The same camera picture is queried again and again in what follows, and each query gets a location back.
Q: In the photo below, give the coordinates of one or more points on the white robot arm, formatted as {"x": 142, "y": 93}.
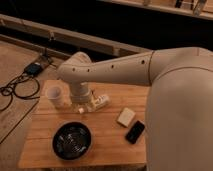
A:
{"x": 179, "y": 108}

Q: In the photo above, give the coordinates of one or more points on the small white plastic bottle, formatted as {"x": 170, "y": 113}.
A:
{"x": 94, "y": 104}

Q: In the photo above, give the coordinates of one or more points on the beige sponge block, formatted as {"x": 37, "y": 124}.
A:
{"x": 125, "y": 117}

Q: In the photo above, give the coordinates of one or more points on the black bowl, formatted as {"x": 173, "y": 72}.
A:
{"x": 71, "y": 141}

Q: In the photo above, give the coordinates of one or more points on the wooden folding table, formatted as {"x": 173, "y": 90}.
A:
{"x": 108, "y": 145}

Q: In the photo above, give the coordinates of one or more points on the black power adapter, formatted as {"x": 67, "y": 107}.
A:
{"x": 33, "y": 69}

